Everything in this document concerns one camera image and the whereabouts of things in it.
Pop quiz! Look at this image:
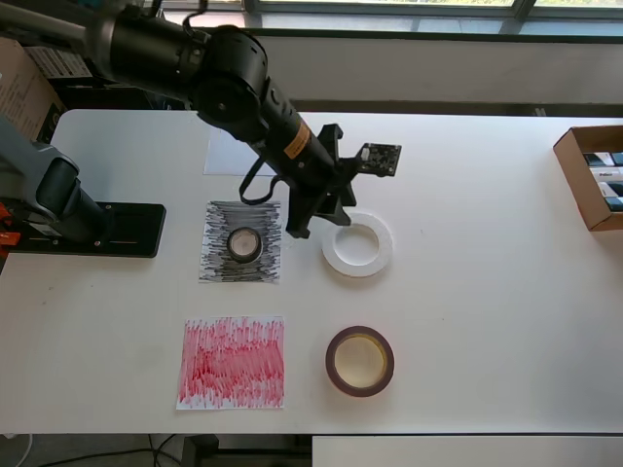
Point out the camera board with bracket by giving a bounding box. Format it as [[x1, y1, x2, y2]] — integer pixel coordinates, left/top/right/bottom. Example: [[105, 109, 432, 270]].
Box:
[[320, 124, 403, 177]]

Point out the black tape roll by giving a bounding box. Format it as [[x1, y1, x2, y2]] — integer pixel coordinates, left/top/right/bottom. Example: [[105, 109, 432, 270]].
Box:
[[227, 226, 265, 265]]

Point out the open shallow cardboard box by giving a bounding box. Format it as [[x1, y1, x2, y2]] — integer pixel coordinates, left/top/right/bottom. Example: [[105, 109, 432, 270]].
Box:
[[553, 125, 623, 233]]

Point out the white panel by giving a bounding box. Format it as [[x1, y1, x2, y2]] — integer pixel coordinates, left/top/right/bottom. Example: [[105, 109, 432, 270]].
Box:
[[311, 435, 623, 467]]

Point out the white floor cable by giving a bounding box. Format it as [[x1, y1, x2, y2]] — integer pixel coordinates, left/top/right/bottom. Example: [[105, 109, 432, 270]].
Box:
[[0, 432, 34, 467]]

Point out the red tape roll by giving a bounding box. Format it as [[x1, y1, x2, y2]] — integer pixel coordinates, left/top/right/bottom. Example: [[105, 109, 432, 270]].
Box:
[[324, 325, 396, 398]]

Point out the white tape roll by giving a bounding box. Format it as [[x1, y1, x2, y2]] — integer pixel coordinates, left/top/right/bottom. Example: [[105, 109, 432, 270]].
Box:
[[320, 211, 394, 279]]

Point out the black table leg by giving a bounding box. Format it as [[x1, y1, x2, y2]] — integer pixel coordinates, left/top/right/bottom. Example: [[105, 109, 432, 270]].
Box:
[[183, 434, 220, 467]]

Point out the black floor cable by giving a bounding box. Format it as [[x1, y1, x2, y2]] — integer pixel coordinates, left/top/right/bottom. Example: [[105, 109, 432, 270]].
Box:
[[145, 432, 186, 467]]

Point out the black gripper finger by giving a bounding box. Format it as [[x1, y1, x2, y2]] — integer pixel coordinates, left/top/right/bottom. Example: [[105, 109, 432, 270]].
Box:
[[285, 192, 320, 239], [318, 201, 352, 228]]

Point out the tall GX760A cardboard box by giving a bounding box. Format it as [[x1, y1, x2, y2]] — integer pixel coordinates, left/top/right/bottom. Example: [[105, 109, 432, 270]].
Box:
[[0, 37, 68, 147]]

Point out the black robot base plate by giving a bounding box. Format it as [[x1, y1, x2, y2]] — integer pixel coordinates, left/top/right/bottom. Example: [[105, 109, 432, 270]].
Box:
[[18, 202, 167, 260]]

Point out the blank white paper sheet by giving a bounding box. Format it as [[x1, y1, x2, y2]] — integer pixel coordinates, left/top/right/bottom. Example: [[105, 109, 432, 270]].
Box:
[[202, 126, 276, 177]]

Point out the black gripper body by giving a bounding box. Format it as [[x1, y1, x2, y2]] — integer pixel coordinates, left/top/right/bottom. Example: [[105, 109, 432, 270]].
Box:
[[286, 162, 359, 209]]

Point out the black box white label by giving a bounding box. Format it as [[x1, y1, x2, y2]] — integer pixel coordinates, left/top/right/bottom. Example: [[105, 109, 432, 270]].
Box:
[[22, 43, 147, 90]]

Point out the red scribbled paper sheet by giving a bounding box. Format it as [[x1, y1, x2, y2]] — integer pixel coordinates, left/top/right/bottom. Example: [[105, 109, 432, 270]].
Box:
[[175, 315, 286, 413]]

